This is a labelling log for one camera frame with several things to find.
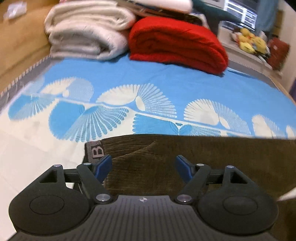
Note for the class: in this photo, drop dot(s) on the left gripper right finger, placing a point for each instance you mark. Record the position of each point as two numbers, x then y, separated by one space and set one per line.
195 177

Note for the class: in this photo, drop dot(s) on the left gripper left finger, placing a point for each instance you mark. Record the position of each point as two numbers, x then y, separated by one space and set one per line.
92 177

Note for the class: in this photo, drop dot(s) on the dark brown corduroy pants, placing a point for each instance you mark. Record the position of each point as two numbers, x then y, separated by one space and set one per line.
241 199

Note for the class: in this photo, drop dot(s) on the blue white patterned bedsheet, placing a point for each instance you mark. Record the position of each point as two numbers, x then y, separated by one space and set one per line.
56 106

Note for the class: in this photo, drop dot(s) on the red folded blanket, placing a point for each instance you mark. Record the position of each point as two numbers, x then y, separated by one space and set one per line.
165 40

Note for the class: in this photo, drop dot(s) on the yellow plush toys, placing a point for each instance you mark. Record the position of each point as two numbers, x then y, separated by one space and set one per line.
248 42

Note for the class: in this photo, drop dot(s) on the white folded comforter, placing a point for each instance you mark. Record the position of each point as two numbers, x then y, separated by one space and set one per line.
95 30

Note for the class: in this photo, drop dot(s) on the wooden bed headboard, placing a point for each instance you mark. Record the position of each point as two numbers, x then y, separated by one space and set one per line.
23 41

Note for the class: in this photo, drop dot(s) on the blue shark plush toy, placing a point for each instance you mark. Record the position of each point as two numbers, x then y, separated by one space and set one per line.
214 15

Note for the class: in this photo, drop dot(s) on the white folded bedding stack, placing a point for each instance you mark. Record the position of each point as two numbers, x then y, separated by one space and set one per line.
185 7

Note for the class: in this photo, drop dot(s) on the blue curtain right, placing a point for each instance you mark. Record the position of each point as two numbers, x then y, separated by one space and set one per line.
266 14

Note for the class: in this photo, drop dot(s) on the white tissue pack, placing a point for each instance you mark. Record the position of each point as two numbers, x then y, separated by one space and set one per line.
15 10

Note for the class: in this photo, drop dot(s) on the window with white frame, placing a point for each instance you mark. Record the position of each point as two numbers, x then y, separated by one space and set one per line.
245 10

